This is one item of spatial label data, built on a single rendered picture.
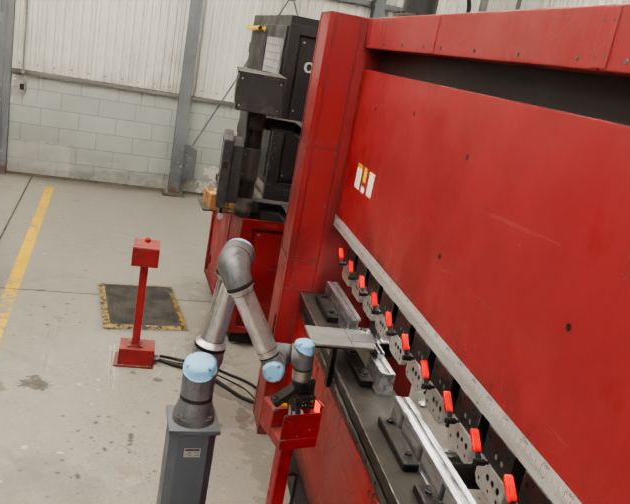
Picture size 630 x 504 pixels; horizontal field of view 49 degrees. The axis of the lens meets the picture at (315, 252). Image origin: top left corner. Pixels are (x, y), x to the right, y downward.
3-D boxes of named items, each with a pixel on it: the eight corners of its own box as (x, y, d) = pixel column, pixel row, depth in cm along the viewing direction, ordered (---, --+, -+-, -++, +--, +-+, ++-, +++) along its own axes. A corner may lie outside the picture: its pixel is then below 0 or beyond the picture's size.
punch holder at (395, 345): (388, 348, 259) (397, 307, 254) (409, 350, 261) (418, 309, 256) (400, 366, 245) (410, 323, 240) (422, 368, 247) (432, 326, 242)
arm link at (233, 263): (239, 250, 227) (292, 378, 239) (243, 241, 237) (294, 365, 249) (206, 261, 228) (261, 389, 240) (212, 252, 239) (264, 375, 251)
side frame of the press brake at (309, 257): (252, 411, 415) (320, 11, 353) (386, 420, 434) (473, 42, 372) (256, 434, 391) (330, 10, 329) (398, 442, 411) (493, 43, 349)
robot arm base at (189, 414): (173, 428, 240) (176, 403, 237) (170, 406, 254) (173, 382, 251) (216, 429, 245) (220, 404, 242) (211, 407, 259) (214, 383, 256)
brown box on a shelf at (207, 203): (197, 199, 485) (199, 182, 482) (234, 203, 493) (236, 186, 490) (202, 210, 458) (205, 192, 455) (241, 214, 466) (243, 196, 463)
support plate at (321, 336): (304, 327, 293) (304, 324, 293) (363, 332, 299) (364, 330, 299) (312, 345, 276) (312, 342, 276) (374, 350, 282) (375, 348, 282)
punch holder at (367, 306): (361, 308, 296) (369, 271, 292) (380, 310, 298) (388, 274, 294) (370, 322, 282) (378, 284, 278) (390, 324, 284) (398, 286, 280)
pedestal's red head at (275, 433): (259, 422, 276) (266, 382, 271) (295, 419, 283) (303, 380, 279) (277, 451, 259) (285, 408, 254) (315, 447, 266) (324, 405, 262)
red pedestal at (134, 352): (115, 352, 456) (128, 232, 434) (153, 355, 462) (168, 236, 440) (112, 366, 438) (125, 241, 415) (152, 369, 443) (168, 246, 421)
